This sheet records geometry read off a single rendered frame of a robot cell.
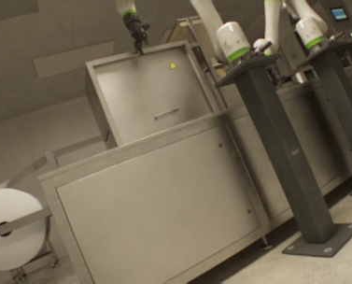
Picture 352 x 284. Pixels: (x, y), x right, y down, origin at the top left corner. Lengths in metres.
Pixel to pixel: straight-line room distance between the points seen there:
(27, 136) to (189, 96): 4.28
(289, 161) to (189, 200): 0.51
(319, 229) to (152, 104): 1.08
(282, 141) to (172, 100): 0.69
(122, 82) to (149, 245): 0.89
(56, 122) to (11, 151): 0.96
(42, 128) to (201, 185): 4.52
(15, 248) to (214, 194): 1.03
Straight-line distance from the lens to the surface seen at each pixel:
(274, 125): 1.31
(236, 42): 1.40
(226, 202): 1.43
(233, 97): 1.91
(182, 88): 1.70
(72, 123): 5.57
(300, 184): 1.34
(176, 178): 1.33
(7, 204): 1.59
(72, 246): 1.27
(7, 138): 5.67
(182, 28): 1.96
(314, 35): 1.95
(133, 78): 1.65
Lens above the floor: 0.58
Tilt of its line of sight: 5 degrees up
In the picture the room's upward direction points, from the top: 23 degrees counter-clockwise
